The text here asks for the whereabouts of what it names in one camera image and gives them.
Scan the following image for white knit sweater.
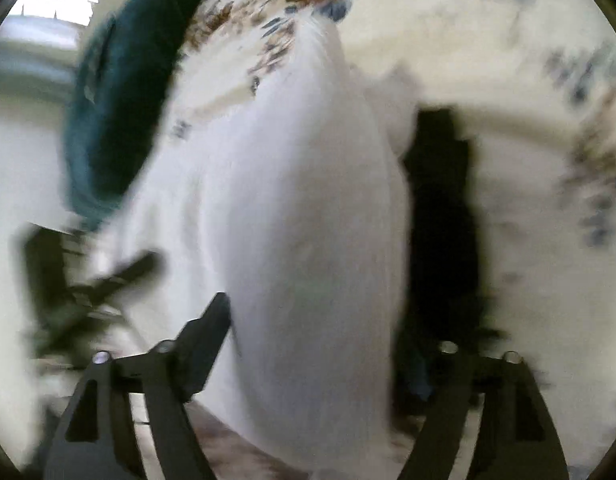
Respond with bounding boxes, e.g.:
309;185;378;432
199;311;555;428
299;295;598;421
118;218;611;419
89;16;414;479

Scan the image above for dark teal pillow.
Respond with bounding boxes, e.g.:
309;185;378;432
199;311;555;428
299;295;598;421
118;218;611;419
63;0;201;231

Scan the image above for black folded garment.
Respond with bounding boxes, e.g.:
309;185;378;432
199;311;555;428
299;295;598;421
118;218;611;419
393;107;494;418

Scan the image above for floral fleece blanket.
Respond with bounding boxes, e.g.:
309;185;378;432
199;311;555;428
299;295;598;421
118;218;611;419
160;0;616;479

